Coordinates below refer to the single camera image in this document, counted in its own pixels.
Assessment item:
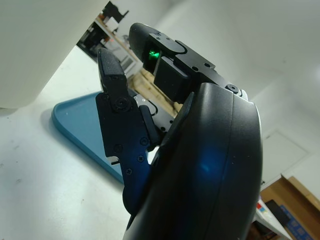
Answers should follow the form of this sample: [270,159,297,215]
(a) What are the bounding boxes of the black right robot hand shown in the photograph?
[96,22,265,240]

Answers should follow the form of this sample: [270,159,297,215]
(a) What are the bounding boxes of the blue plastic tray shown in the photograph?
[51,91,126,186]

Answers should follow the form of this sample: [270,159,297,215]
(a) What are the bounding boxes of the cream two-slot toaster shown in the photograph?
[0,0,111,110]

